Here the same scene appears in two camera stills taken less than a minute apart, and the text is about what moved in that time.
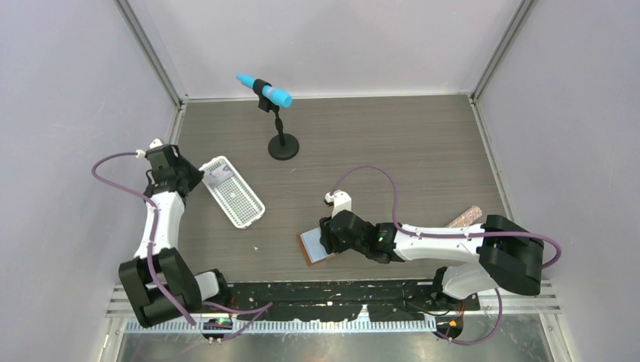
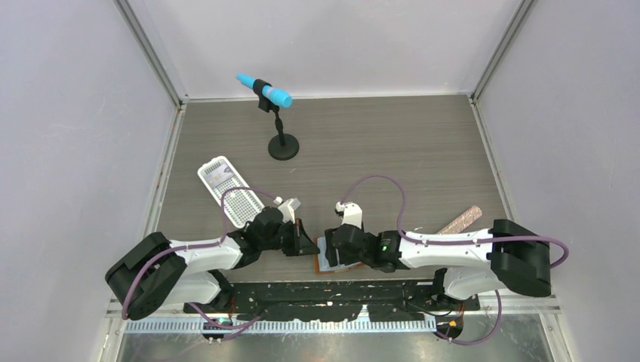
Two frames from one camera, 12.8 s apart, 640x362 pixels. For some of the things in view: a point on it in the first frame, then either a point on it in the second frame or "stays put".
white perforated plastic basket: (240, 204) stays put
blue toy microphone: (272, 93) stays put
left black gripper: (196, 176) to (301, 243)
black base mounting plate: (341, 300) stays put
